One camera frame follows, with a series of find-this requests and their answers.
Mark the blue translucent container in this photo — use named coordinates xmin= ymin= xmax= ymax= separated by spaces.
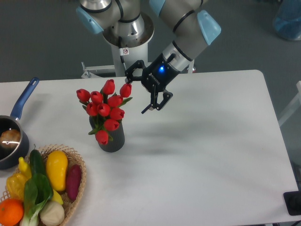
xmin=272 ymin=0 xmax=301 ymax=41

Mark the yellow banana tip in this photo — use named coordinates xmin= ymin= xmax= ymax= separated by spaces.
xmin=51 ymin=189 xmax=63 ymax=205

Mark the brown bread bun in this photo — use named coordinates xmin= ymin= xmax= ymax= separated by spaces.
xmin=0 ymin=129 xmax=21 ymax=149

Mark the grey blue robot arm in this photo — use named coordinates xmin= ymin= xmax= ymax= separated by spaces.
xmin=76 ymin=0 xmax=221 ymax=110

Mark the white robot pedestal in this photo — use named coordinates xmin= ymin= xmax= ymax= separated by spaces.
xmin=81 ymin=14 xmax=167 ymax=79

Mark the dark grey ribbed vase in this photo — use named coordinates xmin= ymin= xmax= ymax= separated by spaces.
xmin=88 ymin=116 xmax=125 ymax=153

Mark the small yellow pepper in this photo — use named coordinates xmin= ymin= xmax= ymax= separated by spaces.
xmin=18 ymin=157 xmax=32 ymax=179

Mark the white metal frame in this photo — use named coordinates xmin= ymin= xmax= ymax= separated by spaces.
xmin=278 ymin=81 xmax=301 ymax=127

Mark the orange fruit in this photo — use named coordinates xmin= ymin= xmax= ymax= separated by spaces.
xmin=0 ymin=198 xmax=24 ymax=226

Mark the yellow bell pepper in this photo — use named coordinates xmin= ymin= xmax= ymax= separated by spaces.
xmin=6 ymin=173 xmax=28 ymax=201

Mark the dark green cucumber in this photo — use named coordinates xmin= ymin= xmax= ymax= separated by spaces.
xmin=30 ymin=149 xmax=47 ymax=176

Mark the purple sweet potato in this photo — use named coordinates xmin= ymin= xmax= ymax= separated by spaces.
xmin=66 ymin=164 xmax=82 ymax=202

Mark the black device at table edge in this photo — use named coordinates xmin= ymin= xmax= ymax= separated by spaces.
xmin=283 ymin=191 xmax=301 ymax=216

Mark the beige garlic bulb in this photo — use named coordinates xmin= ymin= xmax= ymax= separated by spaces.
xmin=40 ymin=201 xmax=65 ymax=226

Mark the green bok choy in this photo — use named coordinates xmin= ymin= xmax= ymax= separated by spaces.
xmin=20 ymin=173 xmax=53 ymax=226

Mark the yellow squash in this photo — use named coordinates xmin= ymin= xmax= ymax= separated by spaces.
xmin=46 ymin=150 xmax=68 ymax=192

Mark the blue handled saucepan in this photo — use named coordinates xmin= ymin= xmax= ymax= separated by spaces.
xmin=0 ymin=77 xmax=40 ymax=170

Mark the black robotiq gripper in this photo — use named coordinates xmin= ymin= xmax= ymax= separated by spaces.
xmin=124 ymin=53 xmax=181 ymax=114

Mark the red tulip bouquet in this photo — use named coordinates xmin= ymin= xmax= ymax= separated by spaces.
xmin=76 ymin=79 xmax=134 ymax=145

